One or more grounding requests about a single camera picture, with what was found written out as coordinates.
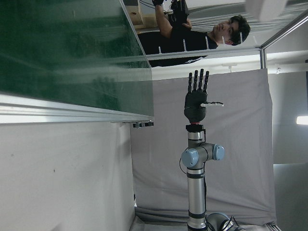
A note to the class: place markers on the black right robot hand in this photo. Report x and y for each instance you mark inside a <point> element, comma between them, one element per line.
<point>195,102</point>

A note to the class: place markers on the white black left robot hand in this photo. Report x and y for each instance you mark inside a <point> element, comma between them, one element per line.
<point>264,8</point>

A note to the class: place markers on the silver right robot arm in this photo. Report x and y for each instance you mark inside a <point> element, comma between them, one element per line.
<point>196,192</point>

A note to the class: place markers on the conveyor end roller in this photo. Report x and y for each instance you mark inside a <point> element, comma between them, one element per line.
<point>144,124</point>

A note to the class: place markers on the person in black shirt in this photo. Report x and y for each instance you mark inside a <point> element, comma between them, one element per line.
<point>183,41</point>

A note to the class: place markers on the gray curtain cloth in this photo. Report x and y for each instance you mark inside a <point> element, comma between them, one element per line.
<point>228,156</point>

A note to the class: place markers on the black handheld control device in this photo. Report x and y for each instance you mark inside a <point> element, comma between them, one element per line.
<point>180,12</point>

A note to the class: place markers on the wooden block with hole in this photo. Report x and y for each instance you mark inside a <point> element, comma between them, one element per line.
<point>134,14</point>

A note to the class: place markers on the white light panel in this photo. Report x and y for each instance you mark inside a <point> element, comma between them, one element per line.
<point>302,120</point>

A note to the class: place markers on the green conveyor belt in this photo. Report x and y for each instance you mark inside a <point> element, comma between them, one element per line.
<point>60,48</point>

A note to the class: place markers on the aluminium conveyor side rail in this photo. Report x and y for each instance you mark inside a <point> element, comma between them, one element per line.
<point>60,113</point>

